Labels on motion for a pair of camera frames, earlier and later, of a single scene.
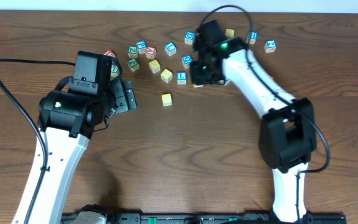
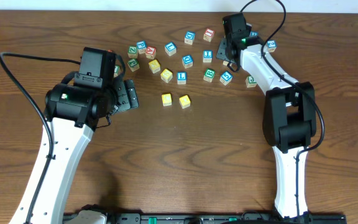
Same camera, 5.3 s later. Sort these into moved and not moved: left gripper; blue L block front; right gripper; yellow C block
Moved: right gripper
Not moved: blue L block front; left gripper; yellow C block
